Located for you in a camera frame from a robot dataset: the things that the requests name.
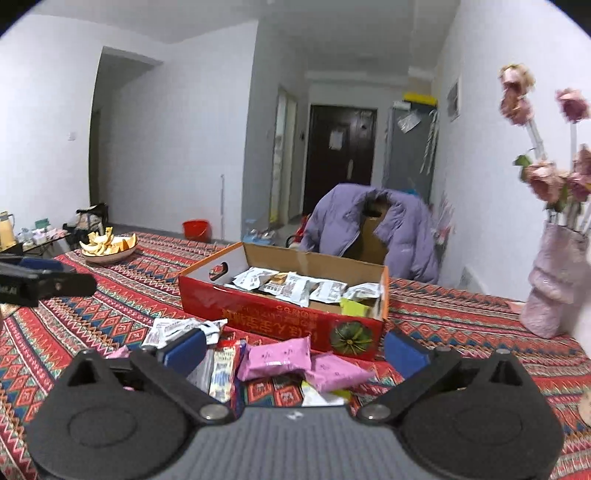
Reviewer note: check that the yellow box on cabinet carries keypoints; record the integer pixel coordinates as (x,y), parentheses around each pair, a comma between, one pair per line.
(424,99)

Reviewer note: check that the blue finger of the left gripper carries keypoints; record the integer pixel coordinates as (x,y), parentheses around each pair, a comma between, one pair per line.
(38,263)
(74,285)

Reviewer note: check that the purple puffer jacket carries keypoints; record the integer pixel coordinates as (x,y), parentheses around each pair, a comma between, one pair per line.
(406,229)

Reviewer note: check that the grey cabinet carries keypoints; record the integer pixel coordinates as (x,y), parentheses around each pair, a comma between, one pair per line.
(411,143)

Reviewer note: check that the dark entrance door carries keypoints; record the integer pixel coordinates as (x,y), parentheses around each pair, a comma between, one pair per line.
(341,149)

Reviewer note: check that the lime green snack packet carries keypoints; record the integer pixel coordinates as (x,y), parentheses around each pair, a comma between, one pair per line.
(354,309)

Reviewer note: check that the pink ceramic vase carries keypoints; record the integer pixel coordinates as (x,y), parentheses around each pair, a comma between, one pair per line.
(556,279)

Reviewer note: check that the patterned red tablecloth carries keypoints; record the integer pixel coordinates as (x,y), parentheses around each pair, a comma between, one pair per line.
(38,343)

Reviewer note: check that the white printed snack packet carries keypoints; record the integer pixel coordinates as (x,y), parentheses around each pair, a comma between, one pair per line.
(164,330)

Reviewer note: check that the red plastic bucket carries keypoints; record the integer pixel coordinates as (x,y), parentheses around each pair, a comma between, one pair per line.
(197,230)

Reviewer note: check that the pink snack packet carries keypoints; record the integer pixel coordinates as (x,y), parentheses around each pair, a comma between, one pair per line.
(291,356)
(330,373)

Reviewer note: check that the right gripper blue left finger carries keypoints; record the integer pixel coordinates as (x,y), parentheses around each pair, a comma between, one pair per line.
(185,353)

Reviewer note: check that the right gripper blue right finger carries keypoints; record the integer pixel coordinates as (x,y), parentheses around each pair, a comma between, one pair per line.
(404,354)

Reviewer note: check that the dried pink flowers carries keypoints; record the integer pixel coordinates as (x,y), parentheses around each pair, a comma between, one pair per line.
(556,168)

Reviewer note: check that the red silver snack packet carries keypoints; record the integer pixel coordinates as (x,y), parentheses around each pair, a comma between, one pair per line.
(226,358)

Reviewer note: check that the red cardboard box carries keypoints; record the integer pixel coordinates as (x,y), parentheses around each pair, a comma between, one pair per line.
(284,294)

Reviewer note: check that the brown chair back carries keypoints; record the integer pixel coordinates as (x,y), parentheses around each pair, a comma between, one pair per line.
(368,247)

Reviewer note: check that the bowl of orange peels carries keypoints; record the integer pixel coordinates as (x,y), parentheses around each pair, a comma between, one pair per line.
(108,248)

